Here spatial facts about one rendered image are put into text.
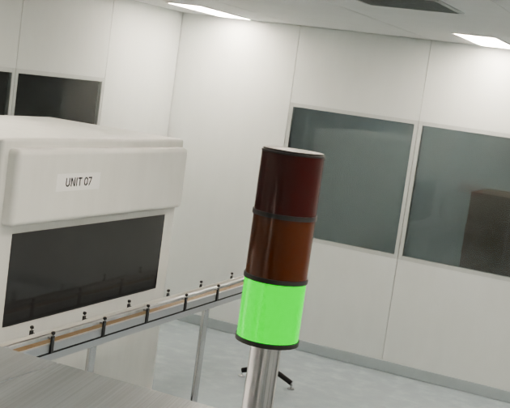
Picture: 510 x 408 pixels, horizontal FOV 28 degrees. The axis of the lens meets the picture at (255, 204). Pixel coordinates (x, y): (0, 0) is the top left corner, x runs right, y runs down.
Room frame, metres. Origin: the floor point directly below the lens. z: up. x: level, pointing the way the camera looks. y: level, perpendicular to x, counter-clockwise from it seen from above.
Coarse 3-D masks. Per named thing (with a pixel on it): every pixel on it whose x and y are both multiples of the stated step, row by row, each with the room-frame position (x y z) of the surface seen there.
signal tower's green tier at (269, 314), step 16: (256, 288) 0.76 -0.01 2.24; (272, 288) 0.76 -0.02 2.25; (288, 288) 0.76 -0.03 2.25; (304, 288) 0.77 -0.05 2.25; (240, 304) 0.78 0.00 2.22; (256, 304) 0.76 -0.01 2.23; (272, 304) 0.76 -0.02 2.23; (288, 304) 0.76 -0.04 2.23; (240, 320) 0.77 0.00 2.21; (256, 320) 0.76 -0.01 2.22; (272, 320) 0.76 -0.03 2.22; (288, 320) 0.76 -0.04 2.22; (240, 336) 0.77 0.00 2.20; (256, 336) 0.76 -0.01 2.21; (272, 336) 0.76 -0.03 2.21; (288, 336) 0.76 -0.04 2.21
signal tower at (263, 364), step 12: (300, 156) 0.76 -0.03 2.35; (312, 156) 0.76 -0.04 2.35; (324, 156) 0.78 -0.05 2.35; (264, 216) 0.76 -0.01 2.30; (276, 216) 0.76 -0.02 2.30; (288, 216) 0.76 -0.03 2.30; (252, 276) 0.76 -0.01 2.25; (252, 348) 0.78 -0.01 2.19; (264, 348) 0.76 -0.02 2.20; (276, 348) 0.76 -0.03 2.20; (288, 348) 0.76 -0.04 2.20; (252, 360) 0.77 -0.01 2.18; (264, 360) 0.77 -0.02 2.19; (276, 360) 0.77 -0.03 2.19; (252, 372) 0.77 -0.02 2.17; (264, 372) 0.77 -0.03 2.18; (276, 372) 0.78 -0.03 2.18; (252, 384) 0.77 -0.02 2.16; (264, 384) 0.77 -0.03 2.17; (276, 384) 0.78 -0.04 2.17; (252, 396) 0.77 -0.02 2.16; (264, 396) 0.77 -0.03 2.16
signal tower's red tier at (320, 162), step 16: (272, 160) 0.76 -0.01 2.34; (288, 160) 0.76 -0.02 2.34; (304, 160) 0.76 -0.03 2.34; (320, 160) 0.77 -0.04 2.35; (272, 176) 0.76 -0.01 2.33; (288, 176) 0.76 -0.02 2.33; (304, 176) 0.76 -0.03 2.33; (320, 176) 0.77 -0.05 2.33; (256, 192) 0.78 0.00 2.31; (272, 192) 0.76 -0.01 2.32; (288, 192) 0.76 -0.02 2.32; (304, 192) 0.76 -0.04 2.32; (256, 208) 0.77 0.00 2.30; (272, 208) 0.76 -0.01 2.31; (288, 208) 0.76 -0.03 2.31; (304, 208) 0.76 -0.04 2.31
